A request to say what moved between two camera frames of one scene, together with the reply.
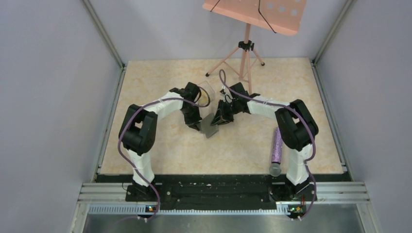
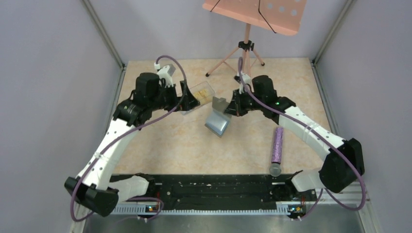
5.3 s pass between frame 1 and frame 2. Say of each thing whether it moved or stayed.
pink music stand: stayed
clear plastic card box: stayed
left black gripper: moved
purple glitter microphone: stayed
